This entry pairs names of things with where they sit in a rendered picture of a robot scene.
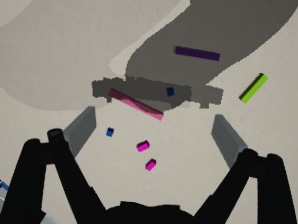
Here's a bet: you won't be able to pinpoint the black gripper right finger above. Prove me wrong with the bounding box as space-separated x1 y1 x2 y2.
188 114 297 224

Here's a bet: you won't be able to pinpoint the magenta block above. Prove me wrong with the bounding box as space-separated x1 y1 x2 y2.
145 159 156 171
137 140 150 152

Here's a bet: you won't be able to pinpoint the small blue cube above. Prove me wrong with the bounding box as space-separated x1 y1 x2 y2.
166 87 174 96
106 128 114 137

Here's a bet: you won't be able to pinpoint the lime green rod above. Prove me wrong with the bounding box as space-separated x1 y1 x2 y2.
239 73 268 104

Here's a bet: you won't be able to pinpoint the purple rod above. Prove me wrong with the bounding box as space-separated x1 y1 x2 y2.
175 47 220 61

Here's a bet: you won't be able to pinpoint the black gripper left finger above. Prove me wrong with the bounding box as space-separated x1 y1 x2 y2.
0 106 116 224

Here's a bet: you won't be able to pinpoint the pink rod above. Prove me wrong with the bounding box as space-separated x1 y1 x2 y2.
108 88 164 121

